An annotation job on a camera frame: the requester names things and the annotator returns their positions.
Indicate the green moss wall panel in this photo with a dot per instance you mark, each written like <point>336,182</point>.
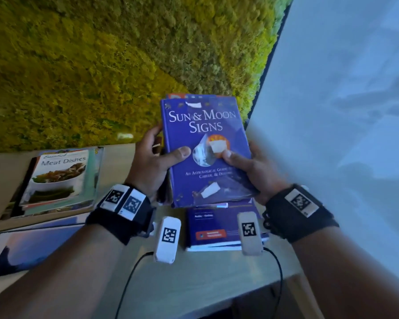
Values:
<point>103,63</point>

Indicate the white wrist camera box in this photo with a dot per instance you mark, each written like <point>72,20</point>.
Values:
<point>249,234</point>
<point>168,240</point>

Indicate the person's right forearm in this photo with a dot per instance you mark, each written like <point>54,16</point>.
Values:
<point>352,279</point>

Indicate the blue book large white lettering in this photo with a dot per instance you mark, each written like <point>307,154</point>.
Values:
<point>166,191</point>

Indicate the small white wall label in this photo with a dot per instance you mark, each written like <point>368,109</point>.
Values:
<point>125,136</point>

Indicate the colourful striped book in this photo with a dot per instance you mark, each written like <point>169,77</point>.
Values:
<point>193,95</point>

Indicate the person's left hand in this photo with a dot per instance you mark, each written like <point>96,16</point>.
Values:
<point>146,169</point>

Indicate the person's right hand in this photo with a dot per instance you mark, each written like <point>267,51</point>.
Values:
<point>262,176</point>

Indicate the large blue photo folder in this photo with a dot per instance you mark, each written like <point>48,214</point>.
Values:
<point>36,245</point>

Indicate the Meat Dishes cookbook pile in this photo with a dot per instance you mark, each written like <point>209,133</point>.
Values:
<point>99,169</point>

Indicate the person's left forearm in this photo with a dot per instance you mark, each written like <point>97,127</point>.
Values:
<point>53,279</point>

